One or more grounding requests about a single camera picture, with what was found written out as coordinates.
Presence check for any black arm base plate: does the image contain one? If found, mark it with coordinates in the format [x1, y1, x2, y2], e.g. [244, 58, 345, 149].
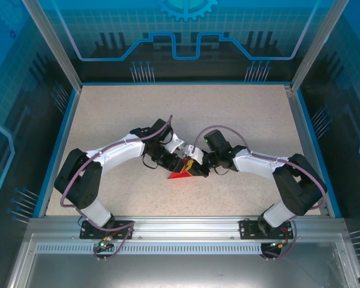
[79, 220, 135, 240]
[239, 218, 294, 240]

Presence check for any long aluminium profile rail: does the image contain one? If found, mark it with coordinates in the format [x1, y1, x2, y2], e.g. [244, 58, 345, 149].
[28, 215, 346, 240]

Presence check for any grey sheet metal tray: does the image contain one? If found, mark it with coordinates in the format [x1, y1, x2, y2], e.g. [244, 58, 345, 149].
[5, 233, 360, 288]

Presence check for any aluminium frame post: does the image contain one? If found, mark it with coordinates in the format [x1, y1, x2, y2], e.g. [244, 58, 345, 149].
[290, 0, 349, 92]
[20, 0, 83, 91]

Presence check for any short aluminium profile rail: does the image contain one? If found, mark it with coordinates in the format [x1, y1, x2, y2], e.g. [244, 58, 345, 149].
[283, 85, 332, 217]

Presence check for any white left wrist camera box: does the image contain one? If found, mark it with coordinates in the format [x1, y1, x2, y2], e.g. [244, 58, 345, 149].
[166, 133, 189, 154]

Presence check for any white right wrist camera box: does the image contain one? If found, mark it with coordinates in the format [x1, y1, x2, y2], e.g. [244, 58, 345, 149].
[184, 144, 205, 165]

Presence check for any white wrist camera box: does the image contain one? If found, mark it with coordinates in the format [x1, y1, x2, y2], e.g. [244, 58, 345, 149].
[166, 133, 189, 154]
[184, 144, 205, 165]

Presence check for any slotted grey cable duct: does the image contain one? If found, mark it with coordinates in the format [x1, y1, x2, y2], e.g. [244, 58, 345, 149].
[35, 243, 263, 254]

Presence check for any small adapter with green light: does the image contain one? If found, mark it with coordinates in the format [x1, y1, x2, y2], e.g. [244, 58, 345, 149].
[268, 238, 289, 250]
[97, 235, 113, 250]

